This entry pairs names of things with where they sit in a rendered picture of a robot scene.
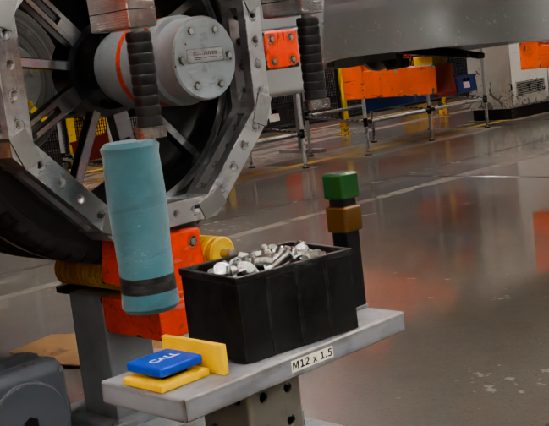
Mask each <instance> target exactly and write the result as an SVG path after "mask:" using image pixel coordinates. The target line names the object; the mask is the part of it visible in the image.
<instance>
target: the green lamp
mask: <svg viewBox="0 0 549 426"><path fill-rule="evenodd" d="M322 182H323V190H324V198H325V199H326V200H346V199H352V198H354V197H358V196H359V185H358V177H357V172H356V171H335V172H329V173H325V174H323V175H322Z"/></svg>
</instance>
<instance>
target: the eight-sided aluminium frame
mask: <svg viewBox="0 0 549 426"><path fill-rule="evenodd" d="M22 1H23V0H0V125H1V128H0V166H1V167H2V169H3V170H4V171H8V172H9V173H10V174H11V175H13V176H14V177H15V178H17V179H18V180H19V181H20V182H22V184H24V185H25V186H26V187H27V188H28V189H30V190H31V191H32V192H33V193H35V194H36V195H37V196H39V197H40V198H41V199H43V200H44V201H45V202H46V203H47V204H49V205H50V206H51V207H52V208H53V209H54V210H56V211H57V212H58V213H59V214H61V215H62V216H63V217H65V218H66V219H67V220H68V221H70V222H71V223H72V224H73V225H75V226H76V227H77V228H79V232H83V233H84V234H85V235H86V236H88V237H89V238H90V239H92V240H101V241H112V242H113V235H112V229H111V224H110V220H109V214H108V208H107V205H106V204H105V203H103V202H102V201H101V200H100V199H99V198H97V197H96V196H95V195H94V194H93V193H92V192H91V191H90V190H89V189H87V188H86V187H85V186H84V185H83V184H81V183H80V182H79V181H78V180H77V179H75V178H74V177H73V176H72V175H70V174H69V173H68V172H67V171H66V170H64V169H63V168H62V167H61V166H60V165H58V164H57V163H56V162H55V161H54V160H53V159H52V158H51V157H50V156H48V155H47V154H46V153H45V152H44V151H42V150H41V149H40V148H39V147H38V146H36V145H35V144H34V142H33V137H32V131H31V126H30V114H29V109H28V103H27V97H26V91H25V81H24V75H23V69H22V63H21V57H20V51H19V41H18V35H17V30H16V24H15V17H14V13H15V11H16V10H17V8H18V7H19V5H20V4H21V3H22ZM218 2H219V3H220V7H221V15H222V26H223V28H224V29H225V30H226V31H227V33H228V34H229V36H230V38H231V41H232V43H233V48H234V53H235V69H234V74H233V78H232V81H231V83H230V91H231V98H232V111H231V112H230V113H229V115H228V118H227V120H226V122H225V123H224V124H223V126H222V129H221V131H220V132H219V134H218V136H217V138H216V140H215V141H214V143H213V145H212V147H211V149H210V150H209V152H208V154H207V156H206V159H205V160H204V161H203V163H202V165H201V167H200V169H199V171H198V172H197V174H196V176H195V178H194V180H193V182H192V184H191V185H190V187H189V189H188V191H187V193H186V194H182V195H178V196H174V197H170V198H167V208H168V217H169V226H170V227H175V226H178V225H182V224H185V223H188V222H192V221H198V220H207V219H208V218H209V217H212V216H217V215H218V213H219V211H220V210H221V208H222V206H223V205H225V204H226V203H227V201H226V198H227V197H228V195H229V193H230V191H231V189H232V187H233V185H234V183H235V181H236V180H237V178H238V176H239V174H240V172H241V170H242V168H243V166H244V164H245V163H246V161H247V159H248V157H249V155H250V152H251V151H252V149H253V148H254V146H255V143H256V141H257V140H258V138H259V136H260V134H261V132H262V130H263V128H264V127H266V126H267V120H268V118H269V117H270V116H271V114H272V111H271V100H272V98H271V97H270V96H269V89H268V81H267V73H266V59H265V52H264V44H263V37H262V29H261V16H260V8H259V6H260V5H261V3H260V0H218ZM7 64H8V66H7ZM11 93H12V95H13V97H12V95H11ZM16 124H17V128H16Z"/></svg>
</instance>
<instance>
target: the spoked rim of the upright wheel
mask: <svg viewBox="0 0 549 426"><path fill-rule="evenodd" d="M33 1H34V2H35V3H34V2H33ZM33 1H32V0H23V1H22V3H21V4H20V5H21V6H22V7H23V8H24V9H25V10H26V11H27V12H28V13H29V14H30V15H31V16H32V17H34V18H35V19H36V20H37V21H38V22H39V23H40V24H41V25H42V26H43V27H44V28H45V29H46V30H47V31H48V32H50V33H51V34H52V35H53V36H54V37H55V38H56V39H57V40H58V43H57V45H56V47H55V49H54V52H53V55H52V59H45V58H35V57H21V63H22V69H28V70H40V71H51V72H52V80H53V83H54V86H55V89H56V91H57V94H56V95H55V96H54V97H53V98H51V99H50V100H49V101H47V102H46V103H45V104H44V105H42V106H41V107H40V108H38V109H37V110H36V111H35V112H33V113H32V114H31V115H30V126H31V127H33V126H35V125H36V124H37V123H39V122H40V121H41V120H42V119H43V118H44V117H45V116H46V115H48V114H49V113H50V112H52V111H53V110H54V111H55V112H54V113H53V114H52V115H51V116H49V117H48V118H47V119H46V120H44V121H43V122H42V123H40V124H39V125H38V126H37V127H36V128H34V129H33V130H32V133H33V134H37V136H38V137H37V139H33V142H36V141H37V140H38V139H39V138H40V137H41V136H42V135H43V134H45V133H46V132H47V131H48V130H50V129H51V128H52V127H53V126H55V125H56V124H57V123H59V122H60V121H61V120H62V119H63V118H65V117H66V116H67V115H68V114H70V113H71V112H72V111H73V112H75V113H77V114H79V115H80V116H83V117H85V120H84V122H83V126H82V129H81V133H80V138H79V142H78V145H77V149H76V151H75V155H74V161H73V164H72V167H71V171H70V175H72V176H73V177H74V178H75V179H77V180H78V181H79V182H80V183H81V184H83V181H84V177H85V171H86V168H87V165H88V161H89V158H90V154H91V149H92V146H93V142H94V138H95V135H96V130H97V126H98V123H99V119H100V117H107V123H108V126H109V129H110V133H111V135H112V139H113V142H115V141H120V140H127V139H136V138H135V136H134V133H133V130H132V127H131V123H130V120H129V114H128V110H129V109H130V108H129V107H126V106H123V105H122V104H120V103H118V102H116V101H114V100H112V99H110V98H109V97H108V96H107V95H106V94H105V93H104V92H103V91H102V89H101V88H99V89H97V90H92V89H89V88H88V87H86V86H85V85H84V84H83V82H82V81H81V79H80V74H79V65H80V60H81V58H82V57H83V56H84V55H85V54H86V53H88V52H93V53H96V49H97V48H98V46H99V44H100V42H99V38H100V37H101V38H102V39H104V38H105V37H106V36H108V35H109V34H110V33H103V34H92V33H91V24H90V18H89V17H88V16H89V11H88V5H87V0H79V3H80V8H81V12H82V14H83V18H84V21H85V24H84V25H78V26H75V25H74V24H73V23H72V22H71V21H70V20H69V19H68V18H67V17H66V16H65V15H64V14H63V13H62V12H61V11H60V10H59V9H58V8H57V7H56V6H55V5H54V4H53V3H52V2H51V1H50V0H33ZM154 4H155V7H156V8H155V10H156V18H157V19H159V18H162V17H167V16H174V15H187V16H190V17H194V16H199V15H204V16H208V17H210V18H213V19H214V20H216V21H217V17H216V15H215V13H214V10H213V7H212V5H211V2H210V0H154ZM45 12H46V13H47V14H48V15H49V16H50V17H51V18H52V19H53V20H54V21H53V20H52V19H51V18H50V17H49V16H48V15H47V14H46V13H45ZM225 97H226V91H224V92H223V93H222V94H221V95H220V96H219V97H217V98H214V99H211V100H204V101H200V102H198V103H195V104H193V105H188V106H165V107H161V109H162V113H161V115H162V121H163V125H167V137H162V138H157V139H155V140H156V141H158V142H159V154H160V159H161V164H162V173H163V178H164V183H165V189H166V196H167V198H170V197H174V196H176V195H177V194H178V193H179V192H181V191H182V190H183V189H184V188H185V187H186V186H187V185H188V184H189V182H190V181H191V180H192V179H193V178H194V177H195V175H196V174H197V172H198V171H199V169H200V167H201V165H202V163H203V161H204V160H205V159H206V156H207V154H208V152H209V150H210V149H211V147H212V145H213V143H214V141H215V139H216V137H217V133H218V130H219V127H220V124H221V121H222V114H223V109H224V104H225ZM100 100H103V106H101V105H100ZM91 192H92V193H93V194H94V195H95V196H96V197H97V198H99V199H100V200H101V201H102V202H103V203H105V204H106V205H107V196H106V189H105V181H104V182H102V183H101V184H100V185H99V186H97V187H96V188H94V189H93V190H91Z"/></svg>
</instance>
